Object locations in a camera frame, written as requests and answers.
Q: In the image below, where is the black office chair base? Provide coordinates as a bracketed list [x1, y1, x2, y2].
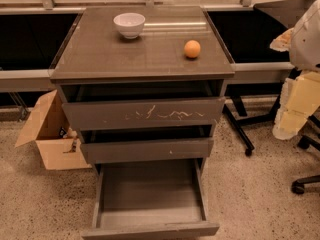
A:
[290, 114, 320, 196]

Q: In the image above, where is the grey top drawer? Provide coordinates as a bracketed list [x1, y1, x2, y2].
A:
[62, 82, 225, 131]

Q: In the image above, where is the grey bottom drawer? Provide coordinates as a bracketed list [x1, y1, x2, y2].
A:
[82, 159, 219, 240]

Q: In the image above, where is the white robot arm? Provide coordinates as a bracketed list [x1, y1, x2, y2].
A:
[270, 0, 320, 140]

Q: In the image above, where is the grey middle drawer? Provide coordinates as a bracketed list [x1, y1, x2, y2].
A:
[81, 125, 213, 164]

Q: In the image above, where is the grey drawer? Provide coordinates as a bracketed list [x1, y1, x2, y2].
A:
[62, 82, 225, 131]
[82, 159, 219, 240]
[81, 125, 213, 164]

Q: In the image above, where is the grey drawer cabinet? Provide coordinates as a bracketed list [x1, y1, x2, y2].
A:
[49, 5, 236, 178]

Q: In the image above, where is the open cardboard box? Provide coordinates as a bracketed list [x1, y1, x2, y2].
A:
[15, 90, 91, 170]

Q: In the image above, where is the orange fruit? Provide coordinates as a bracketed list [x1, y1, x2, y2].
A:
[184, 40, 201, 59]

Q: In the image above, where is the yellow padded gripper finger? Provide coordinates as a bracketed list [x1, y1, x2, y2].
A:
[272, 71, 320, 140]
[270, 28, 293, 52]

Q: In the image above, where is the white ceramic bowl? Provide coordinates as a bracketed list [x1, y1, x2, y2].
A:
[113, 13, 145, 39]

